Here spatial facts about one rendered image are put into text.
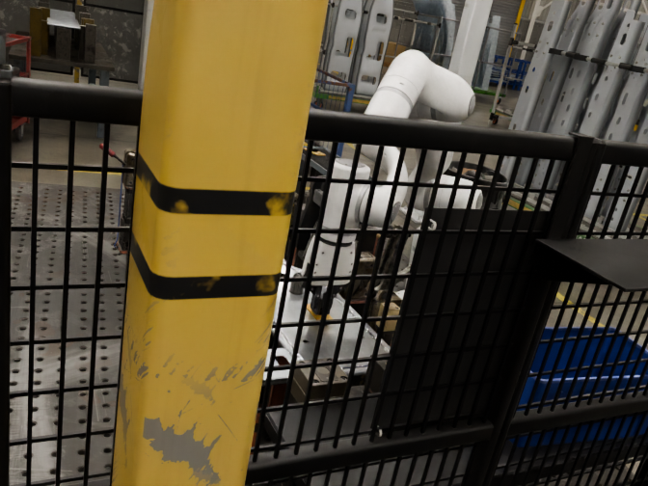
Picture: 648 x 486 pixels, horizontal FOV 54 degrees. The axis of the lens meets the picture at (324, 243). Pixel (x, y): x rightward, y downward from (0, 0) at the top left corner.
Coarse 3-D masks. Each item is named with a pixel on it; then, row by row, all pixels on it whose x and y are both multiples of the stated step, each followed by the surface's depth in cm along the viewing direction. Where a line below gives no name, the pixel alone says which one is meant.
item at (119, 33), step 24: (0, 0) 777; (24, 0) 785; (72, 0) 802; (96, 0) 810; (120, 0) 819; (144, 0) 828; (0, 24) 787; (24, 24) 796; (96, 24) 821; (120, 24) 830; (120, 48) 841; (72, 72) 833; (96, 72) 843; (120, 72) 852
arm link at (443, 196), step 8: (448, 176) 186; (464, 184) 182; (440, 192) 184; (448, 192) 182; (464, 192) 181; (480, 192) 184; (440, 200) 184; (448, 200) 182; (456, 200) 182; (464, 200) 181; (480, 200) 183; (416, 240) 192
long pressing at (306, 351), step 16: (288, 288) 150; (304, 288) 152; (288, 304) 143; (336, 304) 147; (288, 320) 135; (304, 320) 137; (288, 336) 129; (304, 336) 130; (336, 336) 133; (352, 336) 134; (368, 336) 135; (304, 352) 124; (320, 352) 126; (352, 352) 128; (368, 352) 129; (384, 352) 130
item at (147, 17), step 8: (152, 0) 756; (144, 8) 797; (152, 8) 760; (144, 16) 792; (144, 24) 787; (144, 32) 783; (144, 40) 777; (144, 48) 775; (144, 56) 779; (144, 64) 781; (144, 72) 785; (144, 80) 789
